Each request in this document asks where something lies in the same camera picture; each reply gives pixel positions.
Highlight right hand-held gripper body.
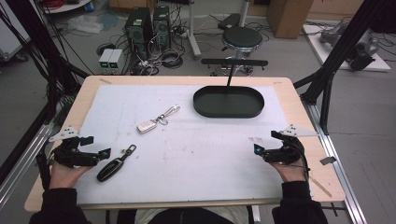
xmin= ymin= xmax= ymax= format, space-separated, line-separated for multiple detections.
xmin=262 ymin=123 xmax=320 ymax=166

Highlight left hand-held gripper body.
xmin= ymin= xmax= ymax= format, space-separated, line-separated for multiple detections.
xmin=48 ymin=124 xmax=101 ymax=169

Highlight black car key with strap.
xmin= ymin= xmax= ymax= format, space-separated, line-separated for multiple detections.
xmin=95 ymin=144 xmax=137 ymax=183

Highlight silver car key with ring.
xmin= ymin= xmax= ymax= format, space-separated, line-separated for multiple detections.
xmin=136 ymin=104 xmax=181 ymax=135

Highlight black key rack with tray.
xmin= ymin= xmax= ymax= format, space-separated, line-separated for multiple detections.
xmin=192 ymin=58 xmax=269 ymax=119

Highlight person's right hand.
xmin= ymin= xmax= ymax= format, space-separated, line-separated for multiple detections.
xmin=270 ymin=158 xmax=308 ymax=184

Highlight person's left hand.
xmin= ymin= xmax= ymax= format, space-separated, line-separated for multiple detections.
xmin=49 ymin=161 xmax=94 ymax=190

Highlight black tape piece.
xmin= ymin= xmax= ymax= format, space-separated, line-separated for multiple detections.
xmin=318 ymin=156 xmax=338 ymax=166

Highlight white table mat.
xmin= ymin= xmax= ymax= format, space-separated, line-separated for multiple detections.
xmin=74 ymin=84 xmax=290 ymax=206

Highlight white bench power supply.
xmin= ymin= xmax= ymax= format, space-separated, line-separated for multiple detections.
xmin=107 ymin=49 xmax=124 ymax=76
xmin=98 ymin=48 xmax=115 ymax=75

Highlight white floor board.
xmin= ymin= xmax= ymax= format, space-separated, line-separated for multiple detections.
xmin=302 ymin=23 xmax=392 ymax=73

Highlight person's torso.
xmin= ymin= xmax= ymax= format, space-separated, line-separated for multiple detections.
xmin=117 ymin=206 xmax=260 ymax=224

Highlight black round stool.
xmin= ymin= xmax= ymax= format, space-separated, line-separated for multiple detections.
xmin=221 ymin=25 xmax=264 ymax=60

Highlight clear plastic bag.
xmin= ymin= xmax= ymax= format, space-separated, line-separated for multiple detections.
xmin=66 ymin=14 xmax=105 ymax=35

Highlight brown cardboard box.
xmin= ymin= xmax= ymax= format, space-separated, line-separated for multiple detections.
xmin=266 ymin=0 xmax=315 ymax=39

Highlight grey robot equipment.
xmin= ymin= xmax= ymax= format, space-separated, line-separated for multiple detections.
xmin=318 ymin=21 xmax=381 ymax=72

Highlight large black computer tower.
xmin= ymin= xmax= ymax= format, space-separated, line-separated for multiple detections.
xmin=123 ymin=7 xmax=154 ymax=64

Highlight black flat case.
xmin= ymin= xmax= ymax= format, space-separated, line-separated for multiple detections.
xmin=217 ymin=12 xmax=242 ymax=31

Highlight white metal stand leg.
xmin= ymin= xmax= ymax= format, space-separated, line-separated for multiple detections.
xmin=186 ymin=0 xmax=203 ymax=61

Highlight white round table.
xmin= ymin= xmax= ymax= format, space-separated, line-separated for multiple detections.
xmin=39 ymin=0 xmax=93 ymax=15

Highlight slim black computer tower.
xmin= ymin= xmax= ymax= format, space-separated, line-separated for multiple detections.
xmin=151 ymin=5 xmax=172 ymax=51

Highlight right hand-held gripper black cable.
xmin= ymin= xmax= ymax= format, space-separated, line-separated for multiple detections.
xmin=297 ymin=143 xmax=311 ymax=182

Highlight hand-held gripper black cable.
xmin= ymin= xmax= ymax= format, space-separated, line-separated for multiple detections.
xmin=35 ymin=151 xmax=51 ymax=191
xmin=297 ymin=143 xmax=311 ymax=182

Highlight left hand-held gripper black cable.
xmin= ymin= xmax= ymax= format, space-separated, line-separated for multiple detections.
xmin=35 ymin=151 xmax=51 ymax=191

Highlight aluminium rail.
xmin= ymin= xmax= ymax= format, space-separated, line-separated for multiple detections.
xmin=0 ymin=123 xmax=54 ymax=210
xmin=302 ymin=100 xmax=369 ymax=224

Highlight black frame strut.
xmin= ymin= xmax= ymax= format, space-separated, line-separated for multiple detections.
xmin=293 ymin=0 xmax=396 ymax=135

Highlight black frame struts with cables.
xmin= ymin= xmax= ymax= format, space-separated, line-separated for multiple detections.
xmin=0 ymin=0 xmax=92 ymax=125

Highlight coiled black cables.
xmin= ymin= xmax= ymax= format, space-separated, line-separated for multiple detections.
xmin=160 ymin=50 xmax=184 ymax=70

